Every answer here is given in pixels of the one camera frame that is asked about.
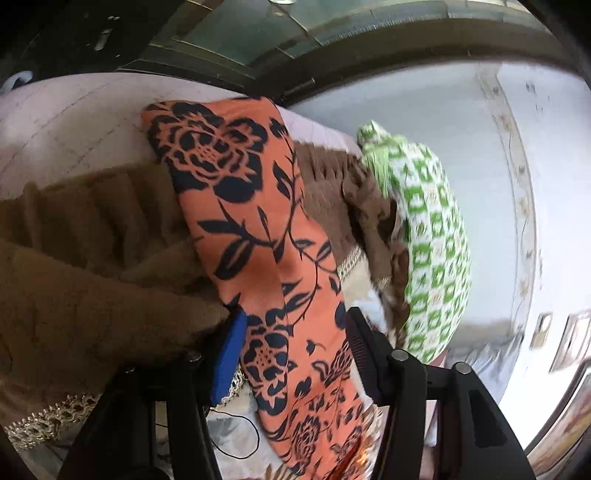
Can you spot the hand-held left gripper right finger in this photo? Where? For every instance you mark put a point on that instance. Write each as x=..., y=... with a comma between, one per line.
x=364, y=353

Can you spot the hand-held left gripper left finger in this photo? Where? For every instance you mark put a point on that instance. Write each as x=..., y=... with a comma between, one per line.
x=228, y=357

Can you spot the orange black floral garment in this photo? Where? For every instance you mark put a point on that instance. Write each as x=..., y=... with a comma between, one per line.
x=277, y=230

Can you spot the brown garment with gold lace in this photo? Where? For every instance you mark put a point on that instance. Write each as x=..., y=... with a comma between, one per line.
x=83, y=286

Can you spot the grey cloth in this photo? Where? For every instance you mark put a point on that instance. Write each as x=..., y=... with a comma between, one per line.
x=485, y=364

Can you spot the green white patterned pillow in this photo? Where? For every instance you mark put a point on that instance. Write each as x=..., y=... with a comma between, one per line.
x=431, y=240

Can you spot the cream brown printed blanket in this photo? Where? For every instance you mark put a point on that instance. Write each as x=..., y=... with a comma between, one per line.
x=323, y=198

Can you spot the small wall frame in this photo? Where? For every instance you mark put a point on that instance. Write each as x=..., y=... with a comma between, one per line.
x=541, y=330

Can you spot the large wall frame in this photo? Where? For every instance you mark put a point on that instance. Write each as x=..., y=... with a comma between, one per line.
x=572, y=341

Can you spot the dark window frame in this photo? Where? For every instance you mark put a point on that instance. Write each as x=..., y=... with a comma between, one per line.
x=323, y=50

